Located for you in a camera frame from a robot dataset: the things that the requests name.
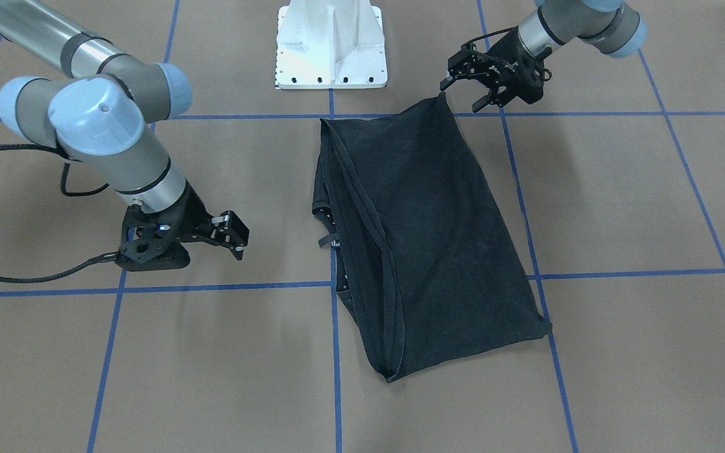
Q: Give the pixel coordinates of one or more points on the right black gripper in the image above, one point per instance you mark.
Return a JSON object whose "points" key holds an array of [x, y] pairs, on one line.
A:
{"points": [[191, 211]]}

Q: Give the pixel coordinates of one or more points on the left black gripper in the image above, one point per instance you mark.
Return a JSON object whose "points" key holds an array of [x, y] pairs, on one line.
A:
{"points": [[506, 51]]}

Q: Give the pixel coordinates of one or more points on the black graphic t-shirt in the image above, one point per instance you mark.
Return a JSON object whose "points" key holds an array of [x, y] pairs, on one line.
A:
{"points": [[427, 268]]}

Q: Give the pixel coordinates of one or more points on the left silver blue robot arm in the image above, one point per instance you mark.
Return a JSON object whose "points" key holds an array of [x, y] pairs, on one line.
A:
{"points": [[612, 27]]}

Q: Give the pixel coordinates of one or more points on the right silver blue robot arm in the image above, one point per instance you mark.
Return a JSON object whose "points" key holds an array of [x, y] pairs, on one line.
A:
{"points": [[100, 115]]}

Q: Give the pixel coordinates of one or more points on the brown paper table cover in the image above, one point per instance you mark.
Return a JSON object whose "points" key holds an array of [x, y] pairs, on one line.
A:
{"points": [[612, 188]]}

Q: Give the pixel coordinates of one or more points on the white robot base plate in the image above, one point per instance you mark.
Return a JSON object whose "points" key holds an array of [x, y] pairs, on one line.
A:
{"points": [[330, 45]]}

